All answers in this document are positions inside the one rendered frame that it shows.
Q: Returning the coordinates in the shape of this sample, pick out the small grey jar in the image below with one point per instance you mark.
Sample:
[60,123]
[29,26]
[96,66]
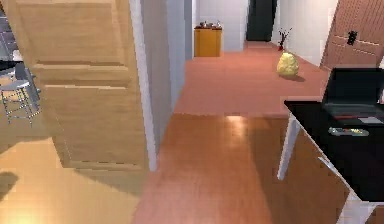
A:
[218,24]

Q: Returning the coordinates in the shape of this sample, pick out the yellow wooden cabinet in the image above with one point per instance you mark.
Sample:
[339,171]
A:
[207,42]

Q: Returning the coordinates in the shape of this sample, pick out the yellow lumpy sack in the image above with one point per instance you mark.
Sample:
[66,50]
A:
[287,64]

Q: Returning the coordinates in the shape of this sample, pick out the light wooden room door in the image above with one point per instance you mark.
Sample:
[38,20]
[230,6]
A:
[86,83]

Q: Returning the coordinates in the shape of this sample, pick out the red vase with dark twigs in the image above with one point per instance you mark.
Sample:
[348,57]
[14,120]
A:
[282,39]

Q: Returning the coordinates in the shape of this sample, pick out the grey remote control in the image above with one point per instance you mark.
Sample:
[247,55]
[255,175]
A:
[348,131]

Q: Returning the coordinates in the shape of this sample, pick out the black top white desk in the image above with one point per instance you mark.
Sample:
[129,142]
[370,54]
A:
[350,153]

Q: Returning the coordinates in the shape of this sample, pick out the black laptop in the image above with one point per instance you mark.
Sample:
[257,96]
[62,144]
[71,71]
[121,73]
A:
[355,93]

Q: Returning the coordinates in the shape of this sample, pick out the grey metal stool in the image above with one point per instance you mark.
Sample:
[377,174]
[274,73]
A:
[20,96]

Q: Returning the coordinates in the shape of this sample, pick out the brown wooden room door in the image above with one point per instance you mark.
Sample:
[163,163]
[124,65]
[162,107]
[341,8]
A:
[358,36]

